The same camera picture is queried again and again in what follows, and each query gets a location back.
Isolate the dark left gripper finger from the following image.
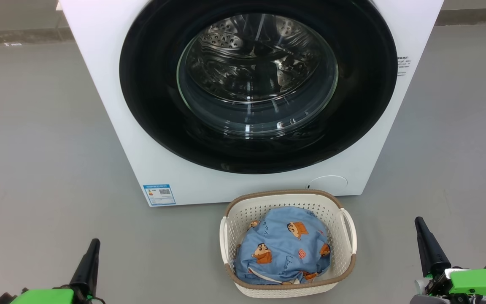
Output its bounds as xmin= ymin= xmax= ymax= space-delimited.
xmin=70 ymin=239 xmax=101 ymax=296

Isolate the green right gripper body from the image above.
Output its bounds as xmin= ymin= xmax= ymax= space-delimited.
xmin=410 ymin=263 xmax=486 ymax=304

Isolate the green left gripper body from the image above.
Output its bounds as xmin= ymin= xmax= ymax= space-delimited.
xmin=0 ymin=287 xmax=100 ymax=304

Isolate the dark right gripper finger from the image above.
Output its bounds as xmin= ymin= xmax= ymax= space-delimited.
xmin=414 ymin=217 xmax=451 ymax=277

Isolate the blue cartoon print garment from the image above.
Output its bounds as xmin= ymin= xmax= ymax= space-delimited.
xmin=232 ymin=206 xmax=332 ymax=285

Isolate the black round glass washer door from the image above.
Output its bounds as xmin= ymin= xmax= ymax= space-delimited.
xmin=119 ymin=0 xmax=398 ymax=174

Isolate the white front-load washing machine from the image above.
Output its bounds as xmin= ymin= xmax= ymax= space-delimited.
xmin=57 ymin=0 xmax=445 ymax=207

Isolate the blue energy label sticker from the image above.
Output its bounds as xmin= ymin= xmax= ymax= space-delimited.
xmin=143 ymin=184 xmax=176 ymax=206

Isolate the cream perforated laundry basket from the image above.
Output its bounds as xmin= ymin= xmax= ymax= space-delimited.
xmin=219 ymin=190 xmax=357 ymax=299

